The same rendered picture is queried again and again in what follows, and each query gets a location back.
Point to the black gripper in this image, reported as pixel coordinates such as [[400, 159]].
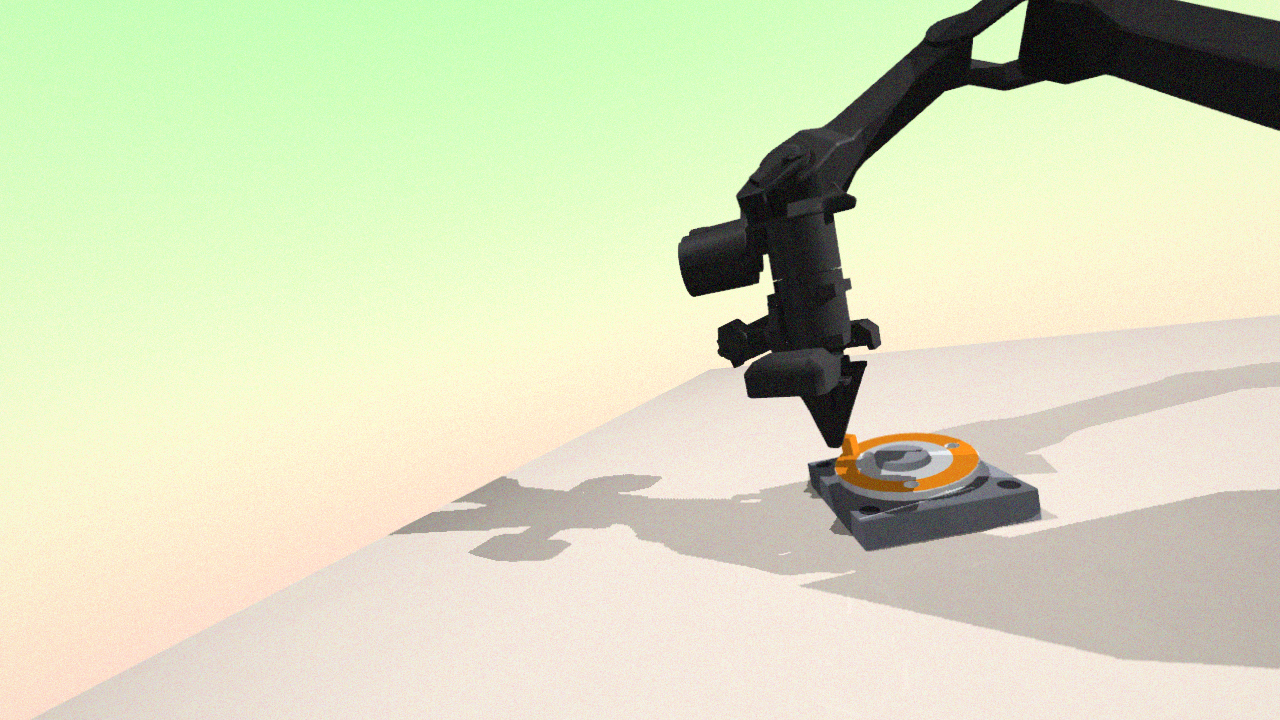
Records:
[[816, 321]]

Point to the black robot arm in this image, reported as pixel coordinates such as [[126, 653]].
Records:
[[1219, 59]]

